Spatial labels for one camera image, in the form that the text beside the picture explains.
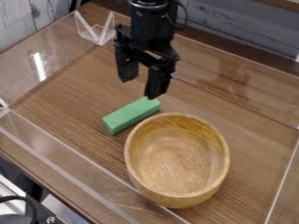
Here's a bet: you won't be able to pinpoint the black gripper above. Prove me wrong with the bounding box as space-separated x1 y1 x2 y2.
115 5 179 100

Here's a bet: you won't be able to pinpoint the green rectangular block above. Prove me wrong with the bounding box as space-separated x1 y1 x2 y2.
102 97 162 135

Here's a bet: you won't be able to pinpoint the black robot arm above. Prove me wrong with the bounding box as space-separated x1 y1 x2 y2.
115 0 180 99

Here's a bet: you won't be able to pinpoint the brown wooden bowl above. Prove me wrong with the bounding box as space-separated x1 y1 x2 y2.
124 112 230 208

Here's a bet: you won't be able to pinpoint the clear acrylic tray walls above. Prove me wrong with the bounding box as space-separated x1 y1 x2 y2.
0 17 299 224

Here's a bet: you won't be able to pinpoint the clear acrylic corner bracket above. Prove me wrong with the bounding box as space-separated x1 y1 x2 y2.
74 11 116 46

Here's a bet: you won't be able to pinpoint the black cable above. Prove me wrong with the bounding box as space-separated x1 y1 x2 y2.
0 195 40 224

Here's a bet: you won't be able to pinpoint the black metal table bracket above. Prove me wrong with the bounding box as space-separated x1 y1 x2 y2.
24 196 66 224

